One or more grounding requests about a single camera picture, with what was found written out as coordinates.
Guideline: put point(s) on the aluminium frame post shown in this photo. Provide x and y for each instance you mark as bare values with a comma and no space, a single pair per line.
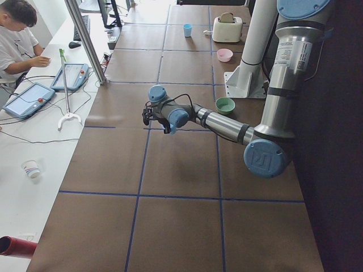
76,17

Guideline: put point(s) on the pink bowl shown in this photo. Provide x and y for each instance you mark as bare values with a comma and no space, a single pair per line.
224,55

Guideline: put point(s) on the far blue teach pendant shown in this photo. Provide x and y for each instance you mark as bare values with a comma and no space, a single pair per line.
76,75

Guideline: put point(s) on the green bowl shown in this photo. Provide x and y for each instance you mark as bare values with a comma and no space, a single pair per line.
225,105

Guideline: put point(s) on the paper cup on desk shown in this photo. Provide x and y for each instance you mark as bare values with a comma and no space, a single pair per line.
31,169

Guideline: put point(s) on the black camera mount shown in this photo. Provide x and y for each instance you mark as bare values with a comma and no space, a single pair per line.
147,113

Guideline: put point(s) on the person in white shirt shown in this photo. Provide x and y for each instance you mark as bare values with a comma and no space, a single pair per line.
20,50

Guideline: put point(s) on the slice of toast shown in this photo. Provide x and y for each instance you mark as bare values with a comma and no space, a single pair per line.
226,17

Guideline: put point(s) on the reacher grabber stick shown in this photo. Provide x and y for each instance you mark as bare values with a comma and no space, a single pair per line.
68,115

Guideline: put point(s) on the cream toaster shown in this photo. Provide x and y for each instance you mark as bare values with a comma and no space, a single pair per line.
227,32

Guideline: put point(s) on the light blue cup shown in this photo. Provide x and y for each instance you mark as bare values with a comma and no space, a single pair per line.
187,29

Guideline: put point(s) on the black computer mouse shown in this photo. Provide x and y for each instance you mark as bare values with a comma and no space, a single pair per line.
74,44

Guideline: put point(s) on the near blue teach pendant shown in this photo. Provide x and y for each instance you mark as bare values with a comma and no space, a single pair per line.
29,101

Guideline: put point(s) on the red cylinder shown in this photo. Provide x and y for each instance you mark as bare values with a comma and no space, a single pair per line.
15,247

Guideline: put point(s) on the blue teach pendant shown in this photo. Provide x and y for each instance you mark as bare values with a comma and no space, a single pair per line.
76,75
29,101

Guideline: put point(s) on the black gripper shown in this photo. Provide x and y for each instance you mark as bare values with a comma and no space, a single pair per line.
164,123

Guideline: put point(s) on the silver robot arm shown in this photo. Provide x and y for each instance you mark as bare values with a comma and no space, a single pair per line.
274,61

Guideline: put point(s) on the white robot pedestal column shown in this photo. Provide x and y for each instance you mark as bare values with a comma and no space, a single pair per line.
247,81

